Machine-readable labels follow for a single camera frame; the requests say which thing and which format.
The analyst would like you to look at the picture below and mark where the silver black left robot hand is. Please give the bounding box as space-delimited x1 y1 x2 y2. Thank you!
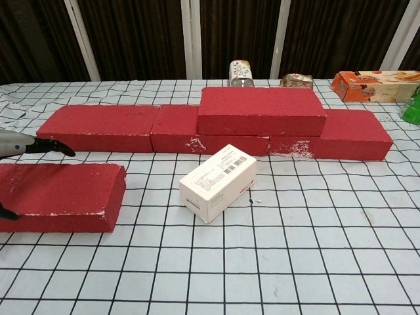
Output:
0 129 77 221

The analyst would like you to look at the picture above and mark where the red foam brick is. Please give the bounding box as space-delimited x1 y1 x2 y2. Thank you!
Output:
150 104 270 157
267 110 394 162
196 87 328 137
0 163 127 234
35 104 161 154

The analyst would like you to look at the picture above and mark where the white cardboard box with barcode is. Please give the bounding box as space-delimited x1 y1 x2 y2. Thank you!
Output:
178 143 257 225

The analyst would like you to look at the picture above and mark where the white black checkered tablecloth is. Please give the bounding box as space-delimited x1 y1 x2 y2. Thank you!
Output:
0 77 420 315

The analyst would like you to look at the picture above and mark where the clear bottle with patterned label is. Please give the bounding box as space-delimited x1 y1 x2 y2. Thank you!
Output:
228 59 254 89

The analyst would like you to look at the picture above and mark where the gold foil snack pack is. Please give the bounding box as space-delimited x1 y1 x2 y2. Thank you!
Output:
279 73 314 89

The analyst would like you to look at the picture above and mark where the orange biscuit box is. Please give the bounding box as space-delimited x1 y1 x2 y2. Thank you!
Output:
330 70 420 102

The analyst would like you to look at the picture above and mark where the green drink bottle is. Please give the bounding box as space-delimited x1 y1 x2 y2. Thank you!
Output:
399 83 420 125

